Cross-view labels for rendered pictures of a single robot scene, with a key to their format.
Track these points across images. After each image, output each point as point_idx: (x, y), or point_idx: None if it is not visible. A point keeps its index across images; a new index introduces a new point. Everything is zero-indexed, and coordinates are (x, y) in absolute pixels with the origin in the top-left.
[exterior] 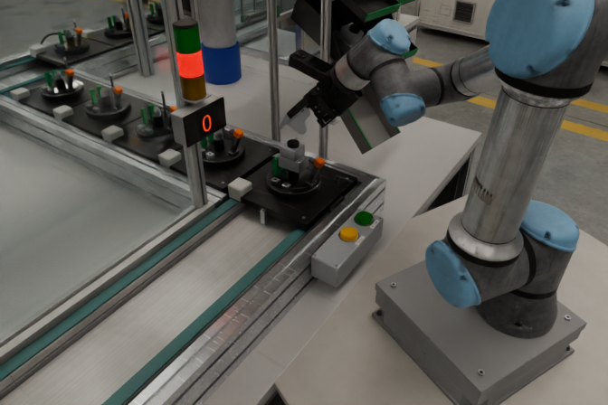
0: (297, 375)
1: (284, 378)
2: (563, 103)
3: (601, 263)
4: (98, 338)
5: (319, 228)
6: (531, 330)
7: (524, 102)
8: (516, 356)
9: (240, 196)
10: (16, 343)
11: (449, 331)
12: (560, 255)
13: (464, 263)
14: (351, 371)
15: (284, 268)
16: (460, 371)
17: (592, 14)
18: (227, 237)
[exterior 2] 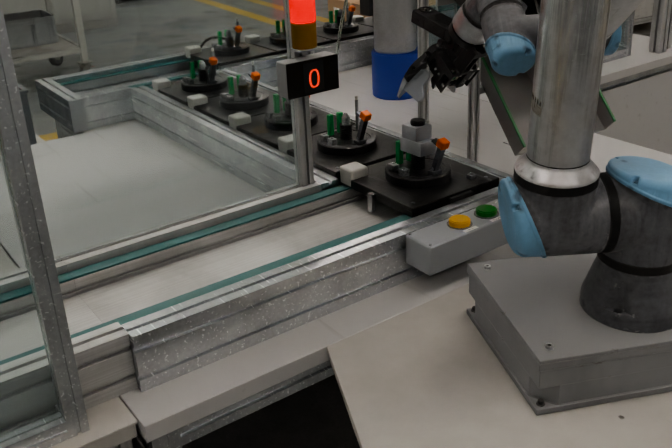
0: (353, 345)
1: (339, 345)
2: None
3: None
4: (161, 274)
5: (428, 214)
6: (633, 319)
7: None
8: (604, 343)
9: (350, 179)
10: (86, 257)
11: (532, 311)
12: (655, 209)
13: (522, 193)
14: (417, 352)
15: (370, 240)
16: (526, 342)
17: None
18: (326, 219)
